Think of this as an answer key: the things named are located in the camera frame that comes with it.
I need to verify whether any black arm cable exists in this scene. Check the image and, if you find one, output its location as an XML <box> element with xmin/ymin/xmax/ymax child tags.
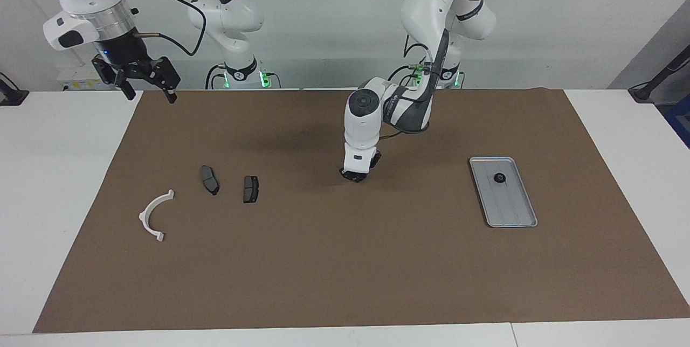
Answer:
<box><xmin>116</xmin><ymin>0</ymin><xmax>208</xmax><ymax>58</ymax></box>
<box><xmin>377</xmin><ymin>29</ymin><xmax>448</xmax><ymax>137</ymax></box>

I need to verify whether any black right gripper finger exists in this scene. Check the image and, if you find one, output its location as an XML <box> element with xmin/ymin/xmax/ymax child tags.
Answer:
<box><xmin>93</xmin><ymin>60</ymin><xmax>136</xmax><ymax>101</ymax></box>
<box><xmin>153</xmin><ymin>58</ymin><xmax>180</xmax><ymax>104</ymax></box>

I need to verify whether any blue crate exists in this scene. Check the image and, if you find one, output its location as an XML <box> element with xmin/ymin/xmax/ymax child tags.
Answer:
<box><xmin>666</xmin><ymin>94</ymin><xmax>690</xmax><ymax>148</ymax></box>

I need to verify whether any curved dark grey brake pad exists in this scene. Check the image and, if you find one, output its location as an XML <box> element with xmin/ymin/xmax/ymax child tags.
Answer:
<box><xmin>199</xmin><ymin>165</ymin><xmax>220</xmax><ymax>196</ymax></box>

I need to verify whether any white semicircular bracket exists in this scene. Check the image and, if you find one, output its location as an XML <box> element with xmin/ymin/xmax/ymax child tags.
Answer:
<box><xmin>139</xmin><ymin>189</ymin><xmax>175</xmax><ymax>243</ymax></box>

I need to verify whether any black clamp stand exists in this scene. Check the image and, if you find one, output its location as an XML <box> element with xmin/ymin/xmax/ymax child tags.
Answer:
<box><xmin>0</xmin><ymin>72</ymin><xmax>29</xmax><ymax>106</ymax></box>

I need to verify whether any white wall socket box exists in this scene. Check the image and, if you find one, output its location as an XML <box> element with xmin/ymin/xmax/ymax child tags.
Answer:
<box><xmin>57</xmin><ymin>64</ymin><xmax>116</xmax><ymax>92</ymax></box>

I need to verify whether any brown table mat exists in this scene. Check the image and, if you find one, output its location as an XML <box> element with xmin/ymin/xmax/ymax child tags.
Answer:
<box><xmin>32</xmin><ymin>88</ymin><xmax>690</xmax><ymax>334</ymax></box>

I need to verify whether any silver metal tray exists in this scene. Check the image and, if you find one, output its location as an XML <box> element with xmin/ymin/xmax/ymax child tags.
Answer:
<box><xmin>469</xmin><ymin>156</ymin><xmax>538</xmax><ymax>228</ymax></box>

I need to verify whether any black base cable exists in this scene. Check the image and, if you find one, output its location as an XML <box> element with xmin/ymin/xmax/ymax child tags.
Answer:
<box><xmin>205</xmin><ymin>64</ymin><xmax>227</xmax><ymax>89</ymax></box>
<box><xmin>385</xmin><ymin>64</ymin><xmax>426</xmax><ymax>88</ymax></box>

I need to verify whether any black right base cable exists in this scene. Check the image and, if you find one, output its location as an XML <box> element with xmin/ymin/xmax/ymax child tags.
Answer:
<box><xmin>205</xmin><ymin>64</ymin><xmax>227</xmax><ymax>89</ymax></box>

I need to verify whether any rectangular dark grey brake pad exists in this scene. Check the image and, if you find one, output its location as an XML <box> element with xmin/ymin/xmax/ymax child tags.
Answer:
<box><xmin>243</xmin><ymin>175</ymin><xmax>260</xmax><ymax>204</ymax></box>

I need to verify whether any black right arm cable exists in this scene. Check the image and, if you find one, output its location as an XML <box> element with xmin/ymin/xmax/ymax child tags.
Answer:
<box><xmin>116</xmin><ymin>0</ymin><xmax>208</xmax><ymax>58</ymax></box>

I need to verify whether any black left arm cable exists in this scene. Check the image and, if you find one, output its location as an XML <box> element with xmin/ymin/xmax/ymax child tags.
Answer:
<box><xmin>377</xmin><ymin>29</ymin><xmax>448</xmax><ymax>137</ymax></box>

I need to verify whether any black angled stand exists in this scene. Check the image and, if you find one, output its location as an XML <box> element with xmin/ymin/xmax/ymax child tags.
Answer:
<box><xmin>628</xmin><ymin>45</ymin><xmax>690</xmax><ymax>104</ymax></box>

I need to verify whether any black left base cable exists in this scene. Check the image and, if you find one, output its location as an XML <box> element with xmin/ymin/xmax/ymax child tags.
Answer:
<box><xmin>385</xmin><ymin>64</ymin><xmax>426</xmax><ymax>88</ymax></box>

